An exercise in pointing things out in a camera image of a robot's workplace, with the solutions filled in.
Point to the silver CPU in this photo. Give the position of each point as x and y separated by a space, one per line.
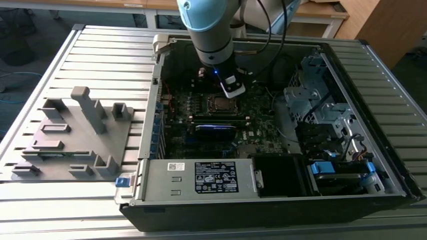
222 104

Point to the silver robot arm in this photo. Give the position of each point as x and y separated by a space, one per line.
214 45

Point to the CPU socket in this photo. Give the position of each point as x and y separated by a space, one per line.
223 114

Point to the silver metal disk bay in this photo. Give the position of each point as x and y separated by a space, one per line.
297 96

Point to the green motherboard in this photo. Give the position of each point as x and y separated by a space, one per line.
264 125

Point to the black graphics card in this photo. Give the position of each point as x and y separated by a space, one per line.
215 133

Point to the grey chipset heatsink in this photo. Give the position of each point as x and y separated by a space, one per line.
247 149

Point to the wooden desk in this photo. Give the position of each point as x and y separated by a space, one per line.
334 13
67 3

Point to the blue disk carrier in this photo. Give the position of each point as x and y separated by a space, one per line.
322 167

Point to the silver power supply unit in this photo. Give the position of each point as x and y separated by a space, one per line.
161 185

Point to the grey parts rack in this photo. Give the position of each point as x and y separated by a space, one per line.
83 150

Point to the blue case clip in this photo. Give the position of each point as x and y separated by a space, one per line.
122 182

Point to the wooden cabinet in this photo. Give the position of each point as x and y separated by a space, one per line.
394 25

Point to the green RAM stick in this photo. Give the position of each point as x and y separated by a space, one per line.
63 154

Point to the black hard disk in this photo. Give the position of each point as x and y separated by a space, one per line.
337 185

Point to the small blue plastic latch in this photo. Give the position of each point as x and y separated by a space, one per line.
370 167

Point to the black PC case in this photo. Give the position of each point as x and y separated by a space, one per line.
268 215

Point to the black office chair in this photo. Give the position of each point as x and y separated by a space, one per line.
17 50

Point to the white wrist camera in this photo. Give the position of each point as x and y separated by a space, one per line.
235 92

